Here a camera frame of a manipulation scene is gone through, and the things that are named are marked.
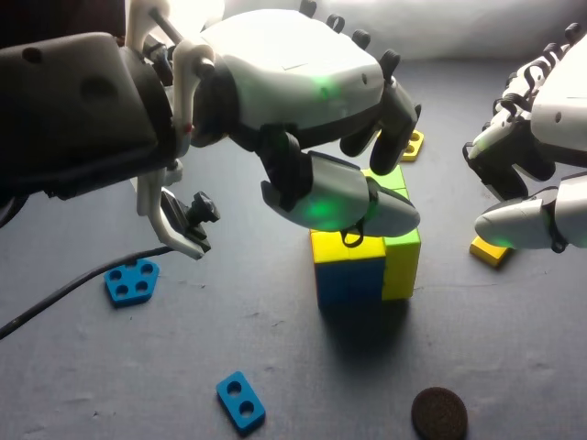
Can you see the grey table cloth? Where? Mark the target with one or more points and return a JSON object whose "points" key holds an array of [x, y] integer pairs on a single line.
{"points": [[275, 357]]}

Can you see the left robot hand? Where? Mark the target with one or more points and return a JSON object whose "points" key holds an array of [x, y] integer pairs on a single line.
{"points": [[293, 69]]}

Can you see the yellow rectangular block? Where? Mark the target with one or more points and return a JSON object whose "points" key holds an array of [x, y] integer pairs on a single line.
{"points": [[490, 254]]}

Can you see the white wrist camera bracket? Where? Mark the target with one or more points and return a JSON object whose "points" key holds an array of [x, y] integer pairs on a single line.
{"points": [[183, 91]]}

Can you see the Rubik's cube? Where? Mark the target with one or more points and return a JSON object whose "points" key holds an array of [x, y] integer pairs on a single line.
{"points": [[348, 279]]}

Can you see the chocolate sandwich cookie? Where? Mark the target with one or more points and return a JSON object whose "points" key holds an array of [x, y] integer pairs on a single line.
{"points": [[440, 412]]}

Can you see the blue two-hole block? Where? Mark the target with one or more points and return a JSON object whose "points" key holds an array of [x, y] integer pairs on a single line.
{"points": [[240, 412]]}

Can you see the blue pentagon block with holes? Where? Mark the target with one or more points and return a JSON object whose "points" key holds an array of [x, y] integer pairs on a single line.
{"points": [[130, 293]]}

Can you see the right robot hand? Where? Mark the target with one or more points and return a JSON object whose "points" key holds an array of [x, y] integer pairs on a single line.
{"points": [[564, 114]]}

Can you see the yellow pentagon block with holes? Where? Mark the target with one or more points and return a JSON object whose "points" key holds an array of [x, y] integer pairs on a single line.
{"points": [[415, 146]]}

